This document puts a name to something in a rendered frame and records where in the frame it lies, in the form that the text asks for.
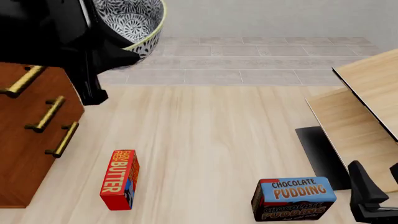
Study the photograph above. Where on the black white patterned bowl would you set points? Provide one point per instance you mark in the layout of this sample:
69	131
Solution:
136	23

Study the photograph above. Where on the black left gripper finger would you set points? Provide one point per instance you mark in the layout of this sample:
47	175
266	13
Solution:
90	88
122	58

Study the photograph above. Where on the red butter box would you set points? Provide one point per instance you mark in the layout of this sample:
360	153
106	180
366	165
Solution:
119	179

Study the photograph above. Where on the wooden cabinet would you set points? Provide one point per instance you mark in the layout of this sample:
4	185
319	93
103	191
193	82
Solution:
21	149

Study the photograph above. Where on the pale wooden tray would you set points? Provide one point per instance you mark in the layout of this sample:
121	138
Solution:
351	121

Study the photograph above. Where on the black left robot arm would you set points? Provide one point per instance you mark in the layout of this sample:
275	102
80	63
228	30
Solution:
31	28

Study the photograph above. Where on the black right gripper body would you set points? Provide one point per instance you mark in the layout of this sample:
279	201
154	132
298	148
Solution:
373	213

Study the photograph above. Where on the blue chocolate pudding box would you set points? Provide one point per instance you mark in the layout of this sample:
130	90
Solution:
295	198

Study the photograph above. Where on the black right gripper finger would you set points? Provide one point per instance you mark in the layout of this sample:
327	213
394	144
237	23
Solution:
365	184
395	173

